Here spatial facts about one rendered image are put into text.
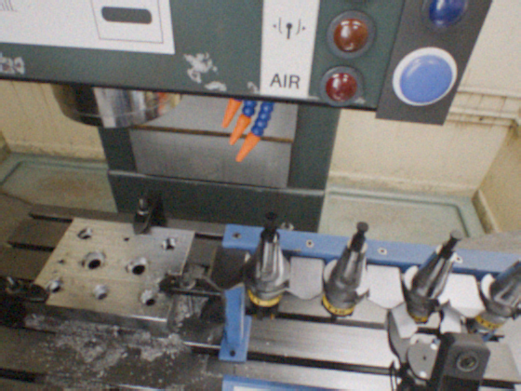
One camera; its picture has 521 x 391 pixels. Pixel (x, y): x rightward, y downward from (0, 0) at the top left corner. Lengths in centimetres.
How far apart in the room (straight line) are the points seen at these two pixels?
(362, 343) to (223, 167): 60
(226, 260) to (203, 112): 55
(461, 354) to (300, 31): 37
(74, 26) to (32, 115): 158
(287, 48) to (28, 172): 175
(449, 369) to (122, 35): 44
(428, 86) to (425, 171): 142
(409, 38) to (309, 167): 92
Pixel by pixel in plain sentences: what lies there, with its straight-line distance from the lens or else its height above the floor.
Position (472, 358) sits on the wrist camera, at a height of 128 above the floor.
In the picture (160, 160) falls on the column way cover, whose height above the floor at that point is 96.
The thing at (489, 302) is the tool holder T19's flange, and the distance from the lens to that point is 62.
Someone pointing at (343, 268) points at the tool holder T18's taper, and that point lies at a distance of 52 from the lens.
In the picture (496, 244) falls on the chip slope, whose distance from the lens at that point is 137.
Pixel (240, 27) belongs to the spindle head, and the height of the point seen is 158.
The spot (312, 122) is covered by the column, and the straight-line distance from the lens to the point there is 106.
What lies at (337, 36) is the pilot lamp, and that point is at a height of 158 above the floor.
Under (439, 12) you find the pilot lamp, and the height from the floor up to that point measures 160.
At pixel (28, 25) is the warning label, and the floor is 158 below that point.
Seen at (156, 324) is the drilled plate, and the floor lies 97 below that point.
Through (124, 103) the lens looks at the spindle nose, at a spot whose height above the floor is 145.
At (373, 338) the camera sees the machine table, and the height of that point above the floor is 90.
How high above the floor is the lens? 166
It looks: 42 degrees down
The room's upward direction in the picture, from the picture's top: 3 degrees clockwise
